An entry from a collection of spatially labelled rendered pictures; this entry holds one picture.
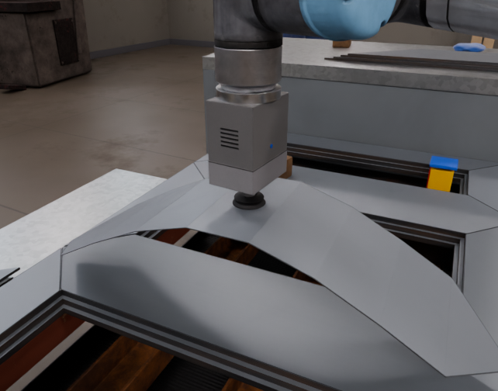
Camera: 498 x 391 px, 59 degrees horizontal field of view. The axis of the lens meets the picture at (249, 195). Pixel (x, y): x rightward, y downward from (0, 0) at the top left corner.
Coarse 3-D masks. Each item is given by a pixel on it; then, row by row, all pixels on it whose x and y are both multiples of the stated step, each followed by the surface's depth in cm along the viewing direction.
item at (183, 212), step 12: (204, 180) 69; (192, 192) 64; (204, 192) 62; (216, 192) 61; (180, 204) 60; (192, 204) 59; (204, 204) 57; (156, 216) 58; (168, 216) 57; (180, 216) 55; (192, 216) 54; (144, 228) 55; (156, 228) 54; (168, 228) 52; (180, 228) 51
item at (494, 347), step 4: (492, 340) 53; (492, 344) 52; (492, 348) 52; (496, 348) 52; (492, 352) 51; (496, 352) 52; (492, 356) 51; (496, 356) 51; (492, 360) 50; (496, 360) 51; (492, 364) 50; (496, 364) 50; (492, 368) 49; (496, 368) 50; (492, 372) 49; (496, 372) 49
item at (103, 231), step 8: (152, 200) 72; (136, 208) 73; (120, 216) 73; (128, 216) 68; (112, 224) 68; (96, 232) 69; (104, 232) 64; (88, 240) 64; (96, 240) 60; (72, 248) 64
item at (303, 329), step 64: (64, 256) 76; (128, 256) 76; (192, 256) 76; (128, 320) 63; (192, 320) 61; (256, 320) 61; (320, 320) 61; (256, 384) 55; (320, 384) 52; (384, 384) 52; (448, 384) 52
